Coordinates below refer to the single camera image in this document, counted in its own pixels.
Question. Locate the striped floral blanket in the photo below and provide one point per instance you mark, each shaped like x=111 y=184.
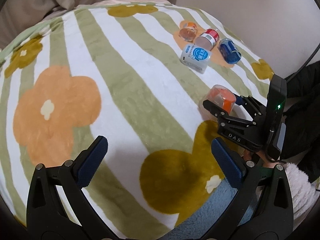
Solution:
x=115 y=71

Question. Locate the fluffy white right sleeve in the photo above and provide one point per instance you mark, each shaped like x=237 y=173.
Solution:
x=304 y=194

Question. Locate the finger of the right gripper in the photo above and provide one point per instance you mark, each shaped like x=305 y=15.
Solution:
x=215 y=110
x=251 y=105

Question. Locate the black hanging garment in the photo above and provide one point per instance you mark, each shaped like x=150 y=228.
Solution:
x=302 y=120

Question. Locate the red label clear cup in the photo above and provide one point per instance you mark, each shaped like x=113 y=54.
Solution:
x=208 y=39

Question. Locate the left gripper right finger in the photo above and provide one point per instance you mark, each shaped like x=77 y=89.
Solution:
x=262 y=207

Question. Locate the orange label clear cup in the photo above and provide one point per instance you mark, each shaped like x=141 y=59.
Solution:
x=188 y=31

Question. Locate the person's right hand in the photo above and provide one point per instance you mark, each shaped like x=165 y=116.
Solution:
x=247 y=155

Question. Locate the light blue label cup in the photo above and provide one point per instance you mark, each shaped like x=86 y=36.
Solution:
x=195 y=57

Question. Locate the dark blue label cup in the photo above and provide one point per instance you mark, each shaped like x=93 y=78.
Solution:
x=229 y=51

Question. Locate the black clothes rack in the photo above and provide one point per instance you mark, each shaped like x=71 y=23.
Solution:
x=307 y=62

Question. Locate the blue fleece blanket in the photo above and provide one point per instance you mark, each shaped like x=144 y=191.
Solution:
x=201 y=220

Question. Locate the orange clear plastic cup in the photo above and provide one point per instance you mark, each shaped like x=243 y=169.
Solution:
x=220 y=96

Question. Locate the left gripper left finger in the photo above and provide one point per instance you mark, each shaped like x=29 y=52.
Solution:
x=57 y=207

